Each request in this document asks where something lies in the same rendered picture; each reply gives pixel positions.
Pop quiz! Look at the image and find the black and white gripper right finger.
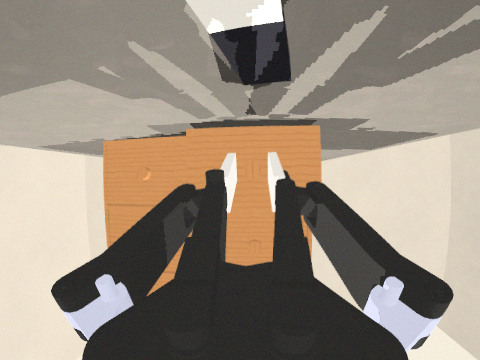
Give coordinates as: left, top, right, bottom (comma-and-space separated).
268, 152, 454, 355

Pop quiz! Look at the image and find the orange wooden chest of drawers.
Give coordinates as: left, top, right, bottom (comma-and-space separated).
103, 136, 312, 277

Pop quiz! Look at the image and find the wooden drawer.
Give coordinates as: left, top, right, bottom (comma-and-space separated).
186, 126, 322, 213
225, 213, 275, 265
147, 276, 174, 296
109, 210, 185, 272
107, 140, 187, 205

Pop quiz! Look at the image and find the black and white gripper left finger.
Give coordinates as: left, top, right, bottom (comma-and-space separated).
51, 153, 237, 351

